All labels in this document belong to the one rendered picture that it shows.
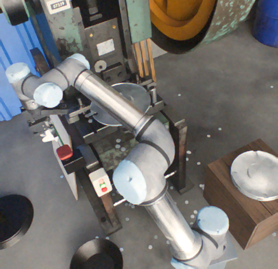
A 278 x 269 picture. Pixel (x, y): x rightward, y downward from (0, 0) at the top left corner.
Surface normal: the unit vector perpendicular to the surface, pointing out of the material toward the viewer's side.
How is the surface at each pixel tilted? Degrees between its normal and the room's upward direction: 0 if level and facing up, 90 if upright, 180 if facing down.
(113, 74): 90
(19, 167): 0
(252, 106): 0
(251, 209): 0
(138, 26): 90
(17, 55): 90
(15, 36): 90
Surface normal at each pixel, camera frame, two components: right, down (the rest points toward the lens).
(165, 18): -0.43, -0.44
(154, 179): 0.66, 0.04
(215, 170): -0.11, -0.67
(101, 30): 0.47, 0.61
